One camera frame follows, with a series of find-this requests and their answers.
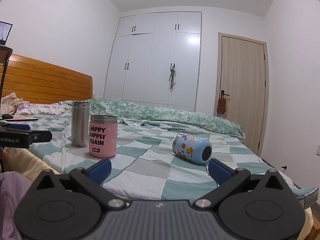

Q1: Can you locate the blue cartoon sticker cup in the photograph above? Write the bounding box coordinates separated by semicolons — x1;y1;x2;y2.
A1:
172;133;213;165

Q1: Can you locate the cream crumpled cloth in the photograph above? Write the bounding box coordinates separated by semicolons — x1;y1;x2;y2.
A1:
0;92;29;114

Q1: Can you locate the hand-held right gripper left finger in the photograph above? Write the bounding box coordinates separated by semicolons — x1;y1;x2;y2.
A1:
31;158;127;209

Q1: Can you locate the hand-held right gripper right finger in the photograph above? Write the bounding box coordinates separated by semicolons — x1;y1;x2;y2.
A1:
193;158;290;209

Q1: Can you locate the wooden bed headboard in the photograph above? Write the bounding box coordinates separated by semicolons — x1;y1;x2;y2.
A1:
0;54;93;105

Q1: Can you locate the checkered green bed sheet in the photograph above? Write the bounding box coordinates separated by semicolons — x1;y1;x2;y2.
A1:
0;110;318;208

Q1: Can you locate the tall stainless steel cup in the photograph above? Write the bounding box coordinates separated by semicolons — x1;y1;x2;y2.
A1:
71;101;90;148

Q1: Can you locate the white wardrobe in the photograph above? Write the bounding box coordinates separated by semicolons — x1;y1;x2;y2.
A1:
104;11;202;113

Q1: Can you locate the pale yellow blanket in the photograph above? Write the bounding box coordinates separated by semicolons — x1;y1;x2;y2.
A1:
4;147;62;178

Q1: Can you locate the purple floral pillow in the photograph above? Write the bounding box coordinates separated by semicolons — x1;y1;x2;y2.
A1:
15;102;73;115

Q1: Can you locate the light wooden door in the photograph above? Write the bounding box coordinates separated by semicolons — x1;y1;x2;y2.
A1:
214;32;269;158

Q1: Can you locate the green floral quilt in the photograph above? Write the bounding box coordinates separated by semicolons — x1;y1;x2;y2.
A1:
60;98;245;140

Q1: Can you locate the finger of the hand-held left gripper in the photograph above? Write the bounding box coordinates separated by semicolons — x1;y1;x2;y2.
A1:
0;121;31;131
28;131;52;142

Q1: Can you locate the colourful hanging ornament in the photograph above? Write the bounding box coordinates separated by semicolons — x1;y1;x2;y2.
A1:
168;64;177;90

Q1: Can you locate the purple clothing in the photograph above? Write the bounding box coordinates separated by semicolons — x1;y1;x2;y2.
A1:
0;171;33;240

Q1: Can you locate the brown plush hanging toy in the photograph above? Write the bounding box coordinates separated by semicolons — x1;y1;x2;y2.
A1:
216;97;227;116

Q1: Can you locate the pink cup with steel rim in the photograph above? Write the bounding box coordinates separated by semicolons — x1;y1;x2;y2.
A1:
89;114;118;159

